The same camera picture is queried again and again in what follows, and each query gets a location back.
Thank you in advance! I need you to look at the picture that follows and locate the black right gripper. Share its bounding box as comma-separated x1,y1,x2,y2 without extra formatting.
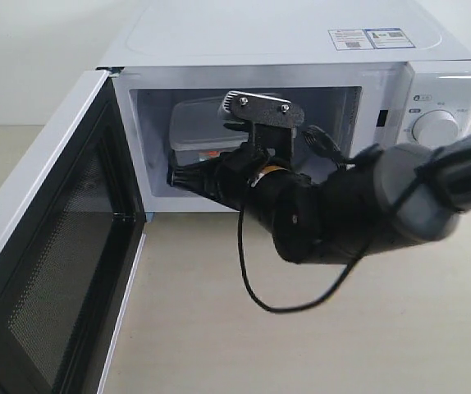
170,143,292,205

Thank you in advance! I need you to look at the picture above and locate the white plastic food container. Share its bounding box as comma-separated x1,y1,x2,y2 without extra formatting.
168,96,248,166

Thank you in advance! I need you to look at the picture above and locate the white microwave door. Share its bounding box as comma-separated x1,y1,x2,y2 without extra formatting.
0,70,145,393

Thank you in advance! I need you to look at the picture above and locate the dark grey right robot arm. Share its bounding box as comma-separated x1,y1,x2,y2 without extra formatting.
206,134,471,264

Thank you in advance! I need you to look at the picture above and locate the white Midea microwave body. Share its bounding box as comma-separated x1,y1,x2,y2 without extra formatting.
98,1,471,213

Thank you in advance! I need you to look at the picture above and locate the warning label sticker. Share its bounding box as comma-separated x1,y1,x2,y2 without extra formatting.
328,28,414,51

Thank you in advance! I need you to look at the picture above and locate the upper white control knob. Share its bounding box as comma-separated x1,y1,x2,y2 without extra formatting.
412,110,460,148

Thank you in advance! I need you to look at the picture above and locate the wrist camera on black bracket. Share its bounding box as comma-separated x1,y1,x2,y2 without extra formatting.
217,90,304,163

